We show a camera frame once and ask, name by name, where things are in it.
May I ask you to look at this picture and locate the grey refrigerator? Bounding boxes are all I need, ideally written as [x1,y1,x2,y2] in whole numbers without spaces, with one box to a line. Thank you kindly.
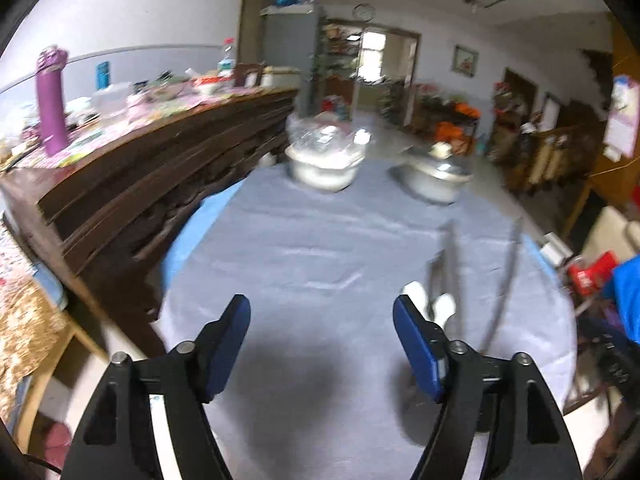
[260,4,323,116]

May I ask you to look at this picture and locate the covered patterned bowl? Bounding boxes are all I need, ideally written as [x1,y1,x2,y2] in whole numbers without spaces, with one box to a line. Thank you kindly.
[150,82,186,101]

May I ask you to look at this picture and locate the floral table runner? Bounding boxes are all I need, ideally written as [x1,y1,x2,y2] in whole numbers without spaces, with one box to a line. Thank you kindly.
[0,85,281,171]

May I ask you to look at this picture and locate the purple thermos bottle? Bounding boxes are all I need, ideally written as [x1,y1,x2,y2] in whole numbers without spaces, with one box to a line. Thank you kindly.
[35,46,70,157]

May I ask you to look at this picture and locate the red plastic chair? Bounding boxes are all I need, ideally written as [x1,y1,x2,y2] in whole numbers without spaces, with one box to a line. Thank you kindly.
[570,252,618,301]

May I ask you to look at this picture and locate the blue cloth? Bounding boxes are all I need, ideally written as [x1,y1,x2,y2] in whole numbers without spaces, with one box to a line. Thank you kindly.
[602,255,640,346]

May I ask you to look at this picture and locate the white step stool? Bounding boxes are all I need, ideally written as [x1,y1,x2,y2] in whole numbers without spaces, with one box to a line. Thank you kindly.
[542,232,573,266]

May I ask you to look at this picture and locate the metal pot lid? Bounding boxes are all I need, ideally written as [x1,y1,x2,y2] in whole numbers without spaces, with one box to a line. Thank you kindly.
[400,141,473,181]

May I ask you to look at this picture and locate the floral patterned cloth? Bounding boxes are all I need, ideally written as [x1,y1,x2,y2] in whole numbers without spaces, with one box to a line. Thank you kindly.
[0,230,66,396]

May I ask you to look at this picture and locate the metal tongs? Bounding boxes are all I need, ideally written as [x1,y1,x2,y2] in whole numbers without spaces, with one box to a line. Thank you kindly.
[427,217,526,356]

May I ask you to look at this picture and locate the metal pot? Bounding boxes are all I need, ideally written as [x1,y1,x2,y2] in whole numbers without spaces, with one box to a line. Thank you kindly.
[392,165,471,205]

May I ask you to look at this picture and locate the clear plastic container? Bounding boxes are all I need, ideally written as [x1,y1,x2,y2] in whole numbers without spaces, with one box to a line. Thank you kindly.
[92,84,133,118]

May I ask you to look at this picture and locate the display shelf with bottles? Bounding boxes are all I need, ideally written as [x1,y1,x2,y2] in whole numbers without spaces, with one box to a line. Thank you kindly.
[320,22,361,111]

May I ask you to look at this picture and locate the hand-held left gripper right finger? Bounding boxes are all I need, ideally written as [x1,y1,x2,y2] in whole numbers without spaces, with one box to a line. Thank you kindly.
[392,294,583,480]

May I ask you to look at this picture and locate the clear plastic bag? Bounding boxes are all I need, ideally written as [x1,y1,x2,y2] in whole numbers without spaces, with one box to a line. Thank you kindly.
[286,112,373,161]

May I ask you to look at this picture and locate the dark wooden sideboard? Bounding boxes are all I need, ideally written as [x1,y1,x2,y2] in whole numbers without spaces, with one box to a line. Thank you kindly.
[0,87,301,361]

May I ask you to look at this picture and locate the blue table cover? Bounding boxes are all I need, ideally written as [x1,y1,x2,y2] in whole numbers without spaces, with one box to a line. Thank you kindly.
[160,180,568,301]

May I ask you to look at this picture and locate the wall calendar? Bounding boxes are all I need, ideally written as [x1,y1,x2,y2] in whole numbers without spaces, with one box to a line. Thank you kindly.
[602,74,640,160]

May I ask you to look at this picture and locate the orange wooden pillar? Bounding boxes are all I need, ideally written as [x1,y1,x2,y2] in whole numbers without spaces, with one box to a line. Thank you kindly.
[590,25,640,201]

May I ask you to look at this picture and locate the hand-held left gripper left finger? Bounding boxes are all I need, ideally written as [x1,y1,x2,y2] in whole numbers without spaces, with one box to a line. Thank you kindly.
[60,294,251,480]

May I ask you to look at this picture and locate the grey tablecloth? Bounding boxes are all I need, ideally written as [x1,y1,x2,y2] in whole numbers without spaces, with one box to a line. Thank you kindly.
[152,152,578,480]

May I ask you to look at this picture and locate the white bowl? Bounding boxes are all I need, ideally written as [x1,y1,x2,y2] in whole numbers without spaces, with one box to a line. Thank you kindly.
[285,145,366,192]

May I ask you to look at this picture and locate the dark wooden chair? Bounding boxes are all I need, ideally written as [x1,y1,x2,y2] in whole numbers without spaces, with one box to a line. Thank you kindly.
[235,62,265,88]

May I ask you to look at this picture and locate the framed wall picture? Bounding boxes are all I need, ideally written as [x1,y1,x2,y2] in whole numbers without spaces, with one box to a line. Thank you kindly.
[452,45,479,77]

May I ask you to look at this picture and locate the red-capped plastic bottle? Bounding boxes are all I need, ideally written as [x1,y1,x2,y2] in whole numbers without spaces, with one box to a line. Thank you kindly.
[218,38,237,78]

